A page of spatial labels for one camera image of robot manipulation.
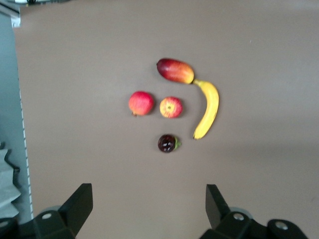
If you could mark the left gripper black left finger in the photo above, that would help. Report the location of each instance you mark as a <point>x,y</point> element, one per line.
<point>64,221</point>

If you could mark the brown table cover mat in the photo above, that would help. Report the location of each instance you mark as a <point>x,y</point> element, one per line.
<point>249,161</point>

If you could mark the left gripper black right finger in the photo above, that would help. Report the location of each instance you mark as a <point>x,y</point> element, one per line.
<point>229,224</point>

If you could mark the yellow banana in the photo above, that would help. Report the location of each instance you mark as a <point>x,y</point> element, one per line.
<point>210,107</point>

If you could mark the aluminium frame profile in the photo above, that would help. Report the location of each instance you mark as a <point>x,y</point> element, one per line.
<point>12,20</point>

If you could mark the dark purple mangosteen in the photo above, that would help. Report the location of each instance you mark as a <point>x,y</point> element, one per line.
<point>166,143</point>

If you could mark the red yellow apple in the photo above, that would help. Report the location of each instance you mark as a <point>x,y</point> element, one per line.
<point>171,107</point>

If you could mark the grey crumpled cloth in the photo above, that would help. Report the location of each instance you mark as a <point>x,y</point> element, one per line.
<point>7,194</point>

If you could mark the red orange mango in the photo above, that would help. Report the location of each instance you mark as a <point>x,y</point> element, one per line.
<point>175,71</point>

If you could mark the red pomegranate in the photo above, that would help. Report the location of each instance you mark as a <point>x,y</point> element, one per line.
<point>140,103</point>

